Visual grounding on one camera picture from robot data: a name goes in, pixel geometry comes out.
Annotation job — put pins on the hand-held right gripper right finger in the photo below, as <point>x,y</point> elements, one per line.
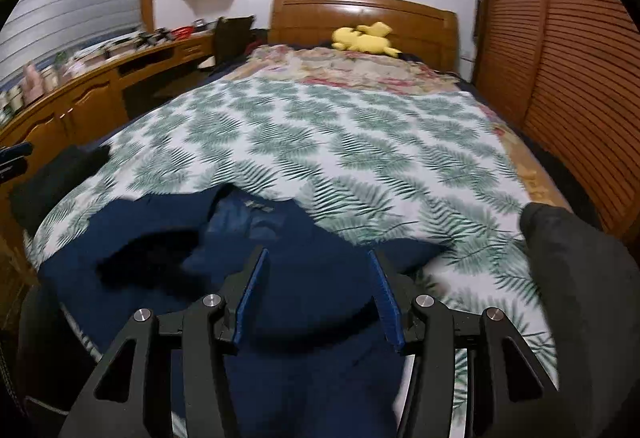
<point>387,303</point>

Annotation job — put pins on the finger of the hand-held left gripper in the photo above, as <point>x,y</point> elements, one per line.
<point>10,171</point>
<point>15,153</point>

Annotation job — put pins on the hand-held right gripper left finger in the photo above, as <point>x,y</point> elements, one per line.
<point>250,298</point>

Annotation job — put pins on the navy blue suit jacket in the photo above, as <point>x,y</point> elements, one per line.
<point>310,368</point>

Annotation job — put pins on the black garment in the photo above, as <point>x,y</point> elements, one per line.
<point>55,188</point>

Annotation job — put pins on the pink bottle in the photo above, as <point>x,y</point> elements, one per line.
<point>34,83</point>

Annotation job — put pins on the long wooden desk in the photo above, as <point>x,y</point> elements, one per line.
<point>90,103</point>

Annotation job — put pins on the bed with leaf-print cover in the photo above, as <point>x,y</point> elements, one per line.
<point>350,133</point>

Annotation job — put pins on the orange patterned blanket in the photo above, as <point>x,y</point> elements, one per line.
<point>525,168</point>

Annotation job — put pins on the dark grey garment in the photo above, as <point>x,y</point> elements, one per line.
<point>590,308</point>

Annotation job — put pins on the red basket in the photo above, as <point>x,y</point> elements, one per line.
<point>181,32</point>

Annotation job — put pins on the floral blanket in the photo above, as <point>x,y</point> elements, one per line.
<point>350,68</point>

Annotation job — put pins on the dark wooden chair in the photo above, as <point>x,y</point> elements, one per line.
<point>232,38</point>

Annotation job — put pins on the yellow plush toy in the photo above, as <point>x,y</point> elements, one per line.
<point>367,41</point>

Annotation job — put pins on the wooden bed headboard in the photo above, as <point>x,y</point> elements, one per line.
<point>310,18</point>

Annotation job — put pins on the wooden louvred wardrobe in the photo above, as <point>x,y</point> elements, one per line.
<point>575,43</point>

